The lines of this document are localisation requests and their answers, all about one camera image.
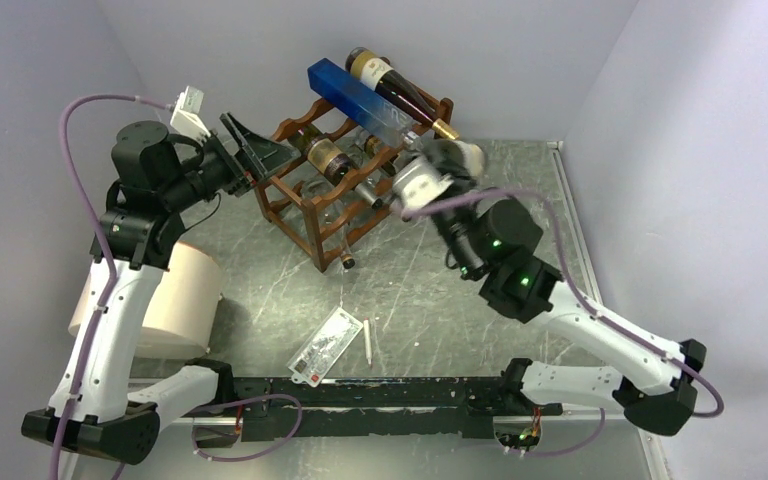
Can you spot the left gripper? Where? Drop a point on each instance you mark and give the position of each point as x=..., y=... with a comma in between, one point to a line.
x=265, y=157

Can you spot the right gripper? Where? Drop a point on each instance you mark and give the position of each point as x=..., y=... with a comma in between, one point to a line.
x=447, y=163

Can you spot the blue square bottle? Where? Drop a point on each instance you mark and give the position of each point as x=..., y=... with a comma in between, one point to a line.
x=361, y=104

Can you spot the dark red wine bottle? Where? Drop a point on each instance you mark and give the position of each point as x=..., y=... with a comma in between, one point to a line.
x=379, y=75

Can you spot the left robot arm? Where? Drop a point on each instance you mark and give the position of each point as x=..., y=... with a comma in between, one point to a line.
x=161, y=173

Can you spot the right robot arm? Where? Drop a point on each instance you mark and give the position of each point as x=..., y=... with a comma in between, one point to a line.
x=651, y=379

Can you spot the clear bottle bottom row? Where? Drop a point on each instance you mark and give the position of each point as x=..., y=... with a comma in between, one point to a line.
x=327, y=217

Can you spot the green bottle brown label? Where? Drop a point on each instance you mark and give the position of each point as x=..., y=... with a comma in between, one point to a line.
x=332, y=163

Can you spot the wooden wine rack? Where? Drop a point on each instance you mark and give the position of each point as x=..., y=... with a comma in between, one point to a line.
x=283, y=205

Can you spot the white cylindrical container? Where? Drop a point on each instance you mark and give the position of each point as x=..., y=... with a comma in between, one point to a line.
x=179, y=319

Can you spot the white pen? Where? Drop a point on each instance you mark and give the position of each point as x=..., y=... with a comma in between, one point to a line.
x=367, y=342

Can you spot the white printed card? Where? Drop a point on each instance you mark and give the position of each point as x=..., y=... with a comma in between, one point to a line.
x=321, y=351

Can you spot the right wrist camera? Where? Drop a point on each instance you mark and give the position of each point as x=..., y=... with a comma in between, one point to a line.
x=417, y=185

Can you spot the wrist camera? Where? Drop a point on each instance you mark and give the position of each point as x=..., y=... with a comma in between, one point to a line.
x=185, y=119
x=417, y=185

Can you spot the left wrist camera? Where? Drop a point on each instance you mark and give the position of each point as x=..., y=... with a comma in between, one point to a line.
x=185, y=119

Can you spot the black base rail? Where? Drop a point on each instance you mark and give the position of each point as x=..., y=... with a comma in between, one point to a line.
x=268, y=408

